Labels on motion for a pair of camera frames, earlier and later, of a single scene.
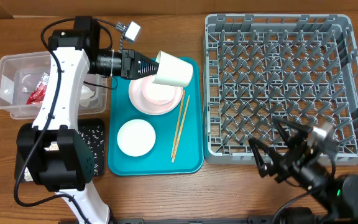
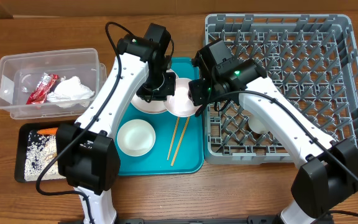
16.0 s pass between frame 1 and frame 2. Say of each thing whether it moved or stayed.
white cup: moved
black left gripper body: moved
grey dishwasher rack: stayed
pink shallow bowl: moved
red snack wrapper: stayed
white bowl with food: stayed
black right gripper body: moved
